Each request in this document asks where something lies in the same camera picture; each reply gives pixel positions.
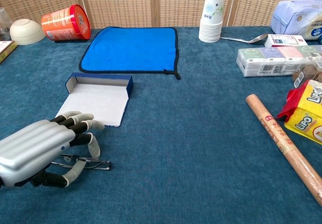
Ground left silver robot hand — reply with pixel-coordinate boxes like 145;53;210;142
0;111;105;189

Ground thin black eyeglasses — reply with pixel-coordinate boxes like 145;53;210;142
51;154;112;171

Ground blue eyeglass case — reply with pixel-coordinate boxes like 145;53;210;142
53;72;134;128

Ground small brown white box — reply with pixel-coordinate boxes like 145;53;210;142
0;40;19;64

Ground cream bowl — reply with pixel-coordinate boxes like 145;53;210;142
9;19;46;46

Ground orange tub red lid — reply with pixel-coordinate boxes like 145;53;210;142
41;4;92;42

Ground blue cloth black trim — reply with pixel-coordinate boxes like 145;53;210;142
78;26;182;81

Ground teal table mat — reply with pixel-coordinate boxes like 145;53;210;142
0;26;322;224

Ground woven wooden folding screen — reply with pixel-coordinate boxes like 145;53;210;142
0;0;322;30

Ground stack of white paper cups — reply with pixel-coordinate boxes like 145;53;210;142
198;0;224;43

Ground pastel pocket tissue multipack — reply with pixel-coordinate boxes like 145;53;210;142
235;45;322;78

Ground metal spoon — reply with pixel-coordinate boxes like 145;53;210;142
219;33;269;44

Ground wooden rolling pin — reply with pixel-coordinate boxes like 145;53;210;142
246;94;322;207

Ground small white red box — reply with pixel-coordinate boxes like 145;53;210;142
264;34;308;48

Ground yellow red Lipo snack bag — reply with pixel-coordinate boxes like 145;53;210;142
277;80;322;145

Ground brown clear wrapped pack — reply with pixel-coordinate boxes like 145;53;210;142
291;57;322;89

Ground pale blue tissue pack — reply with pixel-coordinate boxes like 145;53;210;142
270;0;322;41

